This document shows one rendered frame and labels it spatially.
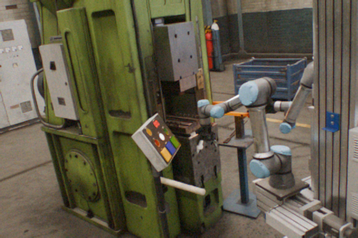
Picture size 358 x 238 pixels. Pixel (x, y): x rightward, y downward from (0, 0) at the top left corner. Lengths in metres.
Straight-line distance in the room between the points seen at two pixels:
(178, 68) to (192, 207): 1.17
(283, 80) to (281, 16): 4.93
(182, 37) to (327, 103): 1.21
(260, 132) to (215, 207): 1.44
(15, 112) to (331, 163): 6.54
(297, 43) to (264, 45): 1.16
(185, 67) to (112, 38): 0.59
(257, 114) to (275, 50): 9.53
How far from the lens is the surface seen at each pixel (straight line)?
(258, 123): 1.87
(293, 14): 10.90
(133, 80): 2.48
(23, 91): 7.64
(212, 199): 3.18
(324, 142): 1.99
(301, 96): 2.33
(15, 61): 7.57
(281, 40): 11.19
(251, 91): 1.80
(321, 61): 1.88
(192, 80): 2.72
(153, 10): 2.63
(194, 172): 2.78
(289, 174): 2.09
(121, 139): 2.89
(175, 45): 2.57
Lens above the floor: 1.87
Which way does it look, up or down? 18 degrees down
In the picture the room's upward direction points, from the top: 8 degrees counter-clockwise
